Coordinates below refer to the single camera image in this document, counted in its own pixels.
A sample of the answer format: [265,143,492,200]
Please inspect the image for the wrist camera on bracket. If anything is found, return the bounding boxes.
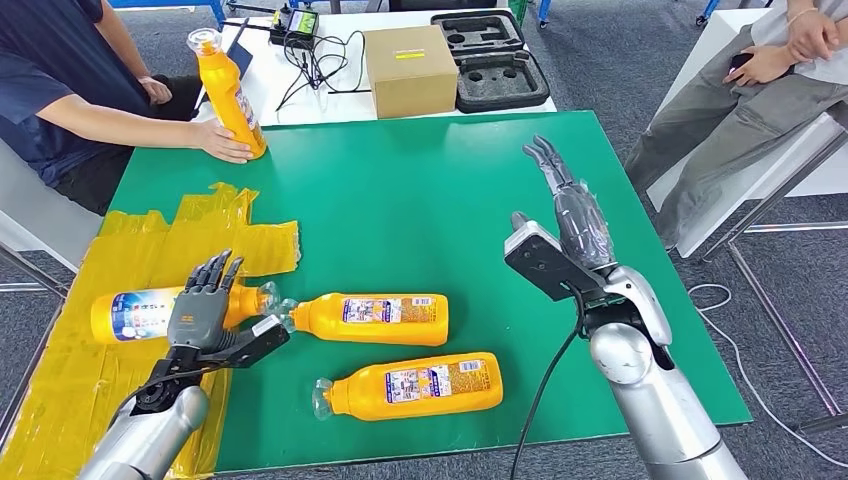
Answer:
[503,220,607,303]
[198,314,291,370]

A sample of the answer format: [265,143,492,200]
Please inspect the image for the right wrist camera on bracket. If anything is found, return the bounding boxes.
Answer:
[503,220,607,303]

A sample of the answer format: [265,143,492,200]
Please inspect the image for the person's right hand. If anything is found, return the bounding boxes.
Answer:
[192,119,255,165]
[786,7,843,64]

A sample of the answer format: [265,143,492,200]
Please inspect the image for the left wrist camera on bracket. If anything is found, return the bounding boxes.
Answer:
[198,314,291,370]

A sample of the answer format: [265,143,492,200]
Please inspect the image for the brown cardboard box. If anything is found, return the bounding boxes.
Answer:
[363,25,460,121]

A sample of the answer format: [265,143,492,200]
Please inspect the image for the white bench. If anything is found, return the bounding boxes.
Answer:
[0,142,107,276]
[645,7,848,260]

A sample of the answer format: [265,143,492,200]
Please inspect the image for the person's left hand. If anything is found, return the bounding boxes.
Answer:
[723,44,796,87]
[137,76,174,106]

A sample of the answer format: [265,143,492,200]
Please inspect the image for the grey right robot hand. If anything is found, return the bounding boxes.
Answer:
[521,135,617,272]

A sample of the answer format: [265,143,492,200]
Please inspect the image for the black controller with green screen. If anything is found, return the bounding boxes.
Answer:
[268,6,321,48]

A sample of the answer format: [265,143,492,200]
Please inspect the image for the dark blue tablet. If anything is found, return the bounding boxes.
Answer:
[195,18,255,111]

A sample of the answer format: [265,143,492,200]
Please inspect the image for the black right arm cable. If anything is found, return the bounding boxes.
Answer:
[508,291,588,480]

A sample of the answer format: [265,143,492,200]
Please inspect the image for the black foam case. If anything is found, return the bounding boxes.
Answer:
[430,9,552,115]

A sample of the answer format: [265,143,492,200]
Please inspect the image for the orange plastic bottle clear cap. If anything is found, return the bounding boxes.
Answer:
[278,292,450,348]
[90,280,281,346]
[186,27,268,161]
[311,352,505,423]

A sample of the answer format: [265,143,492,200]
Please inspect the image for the black object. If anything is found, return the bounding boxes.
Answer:
[389,0,498,12]

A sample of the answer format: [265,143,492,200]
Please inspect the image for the metal bench frame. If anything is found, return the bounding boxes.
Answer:
[702,112,848,432]
[0,241,71,303]

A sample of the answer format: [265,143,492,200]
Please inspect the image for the white floor cable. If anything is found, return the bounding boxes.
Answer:
[687,283,848,470]

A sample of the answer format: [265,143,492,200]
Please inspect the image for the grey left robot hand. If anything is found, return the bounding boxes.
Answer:
[165,249,245,352]

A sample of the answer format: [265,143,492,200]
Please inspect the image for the black tangled cables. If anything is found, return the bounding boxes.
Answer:
[275,31,371,114]

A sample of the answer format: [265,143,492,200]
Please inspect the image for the person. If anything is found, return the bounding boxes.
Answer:
[622,0,848,252]
[0,0,256,217]

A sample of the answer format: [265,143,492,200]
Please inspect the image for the yellow plastic sheet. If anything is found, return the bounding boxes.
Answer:
[0,183,301,480]

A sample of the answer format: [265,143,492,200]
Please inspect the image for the white table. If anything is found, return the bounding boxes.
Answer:
[188,9,559,128]

